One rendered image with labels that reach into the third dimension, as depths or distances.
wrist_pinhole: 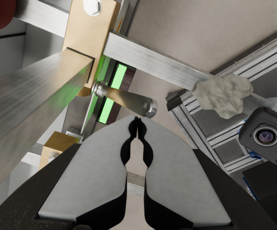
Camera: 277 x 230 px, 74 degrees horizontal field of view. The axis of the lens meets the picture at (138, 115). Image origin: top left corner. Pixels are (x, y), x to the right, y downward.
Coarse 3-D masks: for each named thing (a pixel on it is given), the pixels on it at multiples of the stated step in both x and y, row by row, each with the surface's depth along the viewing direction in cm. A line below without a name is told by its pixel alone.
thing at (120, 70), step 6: (120, 66) 41; (120, 72) 42; (114, 78) 43; (120, 78) 43; (114, 84) 44; (108, 102) 46; (108, 108) 46; (102, 114) 47; (108, 114) 47; (102, 120) 48
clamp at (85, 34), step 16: (80, 0) 21; (112, 0) 21; (80, 16) 22; (96, 16) 22; (112, 16) 22; (80, 32) 23; (96, 32) 23; (64, 48) 24; (80, 48) 24; (96, 48) 24; (96, 64) 25; (80, 96) 27
